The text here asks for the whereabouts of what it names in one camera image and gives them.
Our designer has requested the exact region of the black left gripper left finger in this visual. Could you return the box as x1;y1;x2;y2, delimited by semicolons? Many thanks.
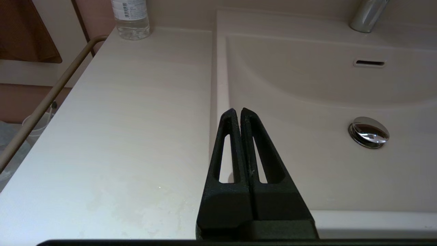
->
196;108;254;240

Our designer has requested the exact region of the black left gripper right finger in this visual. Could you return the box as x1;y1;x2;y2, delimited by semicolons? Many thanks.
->
240;107;315;226

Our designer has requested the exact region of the chrome lever faucet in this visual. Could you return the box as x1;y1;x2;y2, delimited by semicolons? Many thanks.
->
349;0;390;33

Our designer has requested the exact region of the beige ceramic sink basin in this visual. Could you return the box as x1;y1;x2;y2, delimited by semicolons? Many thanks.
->
209;9;437;240

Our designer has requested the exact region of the chrome drain stopper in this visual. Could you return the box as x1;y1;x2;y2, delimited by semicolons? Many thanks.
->
348;117;390;149

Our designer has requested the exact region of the white round bin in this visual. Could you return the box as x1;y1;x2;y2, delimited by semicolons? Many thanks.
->
22;109;57;138

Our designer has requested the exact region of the clear plastic water bottle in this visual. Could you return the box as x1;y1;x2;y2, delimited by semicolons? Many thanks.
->
110;0;151;41

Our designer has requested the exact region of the brown hanging pouch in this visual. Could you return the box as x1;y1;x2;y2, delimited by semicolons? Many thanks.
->
0;0;63;64

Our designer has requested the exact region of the beige metal towel rail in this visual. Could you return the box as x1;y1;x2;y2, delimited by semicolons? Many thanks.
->
0;35;109;172

